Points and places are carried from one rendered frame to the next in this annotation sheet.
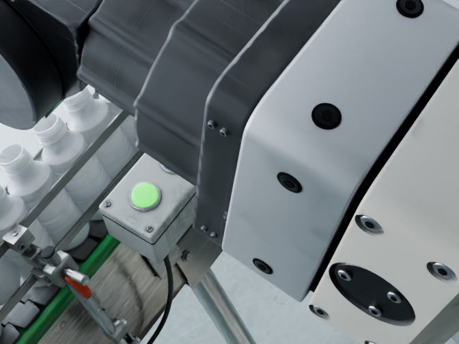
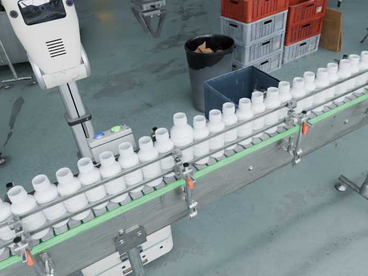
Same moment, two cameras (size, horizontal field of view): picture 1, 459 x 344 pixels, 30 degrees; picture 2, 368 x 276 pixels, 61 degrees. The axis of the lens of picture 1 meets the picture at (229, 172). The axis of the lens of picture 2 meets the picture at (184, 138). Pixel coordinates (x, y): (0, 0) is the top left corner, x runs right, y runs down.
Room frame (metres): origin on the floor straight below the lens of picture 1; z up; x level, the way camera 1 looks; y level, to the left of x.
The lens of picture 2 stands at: (1.55, 0.44, 1.71)
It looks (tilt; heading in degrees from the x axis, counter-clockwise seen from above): 38 degrees down; 188
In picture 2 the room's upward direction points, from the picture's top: 6 degrees counter-clockwise
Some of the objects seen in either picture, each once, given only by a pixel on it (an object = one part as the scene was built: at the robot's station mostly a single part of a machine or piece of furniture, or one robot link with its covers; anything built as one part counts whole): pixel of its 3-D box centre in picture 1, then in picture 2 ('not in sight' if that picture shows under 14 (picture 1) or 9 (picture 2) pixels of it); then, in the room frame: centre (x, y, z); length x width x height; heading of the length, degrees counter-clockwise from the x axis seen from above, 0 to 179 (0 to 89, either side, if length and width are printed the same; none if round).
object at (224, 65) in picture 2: not in sight; (210, 75); (-1.16, 0.37, 0.32); 0.45 x 0.45 x 0.64
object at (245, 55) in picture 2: not in sight; (252, 43); (-1.87, 0.82, 0.33); 0.61 x 0.41 x 0.22; 130
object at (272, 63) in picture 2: not in sight; (251, 62); (-1.87, 0.82, 0.11); 0.61 x 0.41 x 0.22; 130
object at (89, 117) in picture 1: (99, 134); (112, 177); (0.94, 0.13, 1.08); 0.06 x 0.06 x 0.17
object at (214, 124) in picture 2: not in sight; (214, 133); (0.74, 0.42, 1.08); 0.06 x 0.06 x 0.17
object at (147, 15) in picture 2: not in sight; (152, 20); (0.69, 0.26, 1.44); 0.07 x 0.07 x 0.09; 33
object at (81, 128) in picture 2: not in sight; (88, 146); (0.39, -0.22, 0.74); 0.11 x 0.11 x 0.40; 34
